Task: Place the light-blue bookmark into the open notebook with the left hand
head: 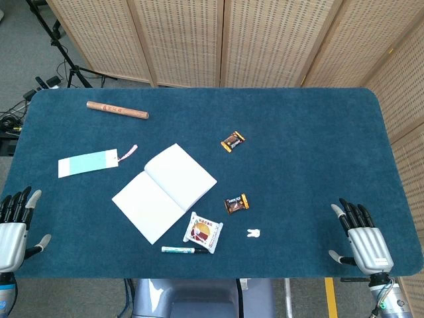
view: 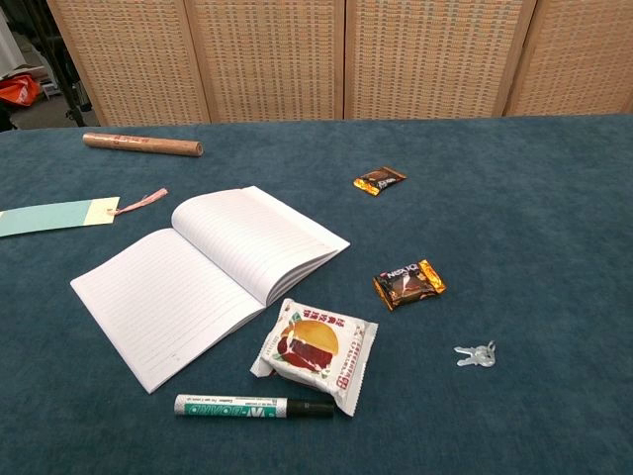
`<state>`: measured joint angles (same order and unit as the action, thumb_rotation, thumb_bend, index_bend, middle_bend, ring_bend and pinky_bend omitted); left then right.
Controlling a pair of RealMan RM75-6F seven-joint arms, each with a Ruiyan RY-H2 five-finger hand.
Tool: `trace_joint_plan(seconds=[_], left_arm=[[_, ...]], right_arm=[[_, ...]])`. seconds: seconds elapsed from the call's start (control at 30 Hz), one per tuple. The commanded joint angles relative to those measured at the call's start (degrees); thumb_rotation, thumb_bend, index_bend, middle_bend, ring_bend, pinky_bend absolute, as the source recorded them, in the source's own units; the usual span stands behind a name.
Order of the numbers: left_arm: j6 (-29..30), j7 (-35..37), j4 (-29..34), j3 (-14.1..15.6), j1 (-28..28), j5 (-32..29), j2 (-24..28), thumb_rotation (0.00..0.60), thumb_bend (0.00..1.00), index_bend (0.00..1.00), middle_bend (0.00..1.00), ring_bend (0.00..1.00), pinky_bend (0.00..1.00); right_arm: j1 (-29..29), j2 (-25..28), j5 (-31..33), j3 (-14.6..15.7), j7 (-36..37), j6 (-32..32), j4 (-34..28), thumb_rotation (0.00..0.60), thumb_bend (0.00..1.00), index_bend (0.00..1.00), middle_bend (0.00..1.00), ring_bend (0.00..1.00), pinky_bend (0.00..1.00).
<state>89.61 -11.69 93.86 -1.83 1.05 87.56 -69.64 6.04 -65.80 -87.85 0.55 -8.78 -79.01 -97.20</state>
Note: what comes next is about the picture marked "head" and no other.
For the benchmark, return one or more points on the green white whiteboard marker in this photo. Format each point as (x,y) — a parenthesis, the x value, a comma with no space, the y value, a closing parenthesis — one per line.
(179,249)

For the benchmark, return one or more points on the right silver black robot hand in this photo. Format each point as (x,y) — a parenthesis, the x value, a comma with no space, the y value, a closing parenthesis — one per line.
(369,245)

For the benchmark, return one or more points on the open white lined notebook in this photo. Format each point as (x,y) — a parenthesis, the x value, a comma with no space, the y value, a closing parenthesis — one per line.
(165,192)

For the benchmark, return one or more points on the black tripod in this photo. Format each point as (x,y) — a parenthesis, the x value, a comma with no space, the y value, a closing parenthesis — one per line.
(72,71)

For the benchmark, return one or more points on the wicker folding screen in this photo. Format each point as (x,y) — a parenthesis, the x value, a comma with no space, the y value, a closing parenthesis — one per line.
(265,39)

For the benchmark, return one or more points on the small white rabbit figure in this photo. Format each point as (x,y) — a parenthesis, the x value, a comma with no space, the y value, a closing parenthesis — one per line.
(253,233)

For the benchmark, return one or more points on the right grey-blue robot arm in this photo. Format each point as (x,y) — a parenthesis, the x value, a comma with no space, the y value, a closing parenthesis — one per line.
(394,301)

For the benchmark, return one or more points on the black power adapter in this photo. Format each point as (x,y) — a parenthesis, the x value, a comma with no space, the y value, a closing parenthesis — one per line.
(53,81)

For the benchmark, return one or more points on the light green bookmark with tassel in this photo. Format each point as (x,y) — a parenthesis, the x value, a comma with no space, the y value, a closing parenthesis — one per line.
(86,163)

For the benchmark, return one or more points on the small brown orange candy packet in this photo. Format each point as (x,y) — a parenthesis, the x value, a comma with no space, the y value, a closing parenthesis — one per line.
(233,141)

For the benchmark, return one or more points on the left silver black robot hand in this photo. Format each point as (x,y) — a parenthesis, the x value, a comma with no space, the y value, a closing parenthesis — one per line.
(11,238)

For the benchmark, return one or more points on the brown wooden stick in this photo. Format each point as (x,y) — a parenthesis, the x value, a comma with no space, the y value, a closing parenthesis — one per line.
(116,110)

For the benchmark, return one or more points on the white snack packet burger print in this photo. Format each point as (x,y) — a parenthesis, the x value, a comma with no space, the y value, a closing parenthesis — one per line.
(202,232)

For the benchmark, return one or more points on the blue carpet table cover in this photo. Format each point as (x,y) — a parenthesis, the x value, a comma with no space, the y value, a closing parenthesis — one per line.
(298,165)

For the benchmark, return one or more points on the yellow floor tape strip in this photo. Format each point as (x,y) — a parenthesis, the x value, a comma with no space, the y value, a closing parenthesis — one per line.
(331,298)

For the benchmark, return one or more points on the brown orange Nescafe candy packet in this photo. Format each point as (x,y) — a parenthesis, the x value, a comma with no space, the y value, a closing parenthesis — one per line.
(236,204)

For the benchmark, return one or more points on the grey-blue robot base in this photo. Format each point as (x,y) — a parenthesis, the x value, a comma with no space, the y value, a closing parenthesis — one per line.
(198,298)

